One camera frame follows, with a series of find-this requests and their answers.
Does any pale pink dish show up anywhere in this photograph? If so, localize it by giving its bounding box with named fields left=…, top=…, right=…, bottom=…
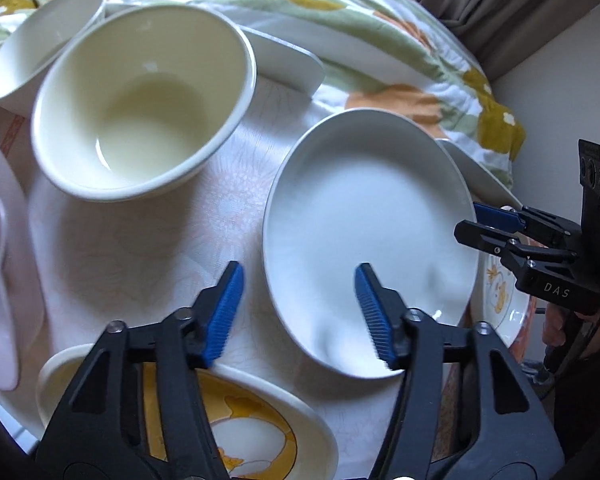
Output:
left=0, top=150, right=45, bottom=391

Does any duck pattern plate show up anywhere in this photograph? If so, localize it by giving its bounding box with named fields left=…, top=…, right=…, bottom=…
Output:
left=469, top=252, right=529, bottom=348
left=35, top=344, right=338, bottom=479

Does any pale pink floral tablecloth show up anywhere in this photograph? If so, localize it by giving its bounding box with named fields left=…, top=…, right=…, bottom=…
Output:
left=0, top=79, right=399, bottom=479

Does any duck pattern plate front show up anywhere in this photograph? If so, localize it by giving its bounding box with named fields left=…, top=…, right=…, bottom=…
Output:
left=35, top=344, right=338, bottom=479

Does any floral green orange duvet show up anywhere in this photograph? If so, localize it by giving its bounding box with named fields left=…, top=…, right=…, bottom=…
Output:
left=0, top=0, right=526, bottom=186

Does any large cream ceramic bowl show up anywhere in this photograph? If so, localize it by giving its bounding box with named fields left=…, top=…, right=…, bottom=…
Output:
left=31, top=4, right=257, bottom=203

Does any white tray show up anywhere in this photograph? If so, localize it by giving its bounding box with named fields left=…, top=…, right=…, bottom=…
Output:
left=240, top=25, right=522, bottom=209

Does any white ceramic bowl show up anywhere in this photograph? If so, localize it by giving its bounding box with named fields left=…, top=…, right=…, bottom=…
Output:
left=0, top=0, right=106, bottom=117

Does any person's right hand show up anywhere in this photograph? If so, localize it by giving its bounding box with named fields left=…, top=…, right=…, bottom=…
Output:
left=540, top=303, right=600, bottom=361

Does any white shallow plate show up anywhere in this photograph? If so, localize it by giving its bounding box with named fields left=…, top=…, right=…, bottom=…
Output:
left=263, top=108, right=478, bottom=379

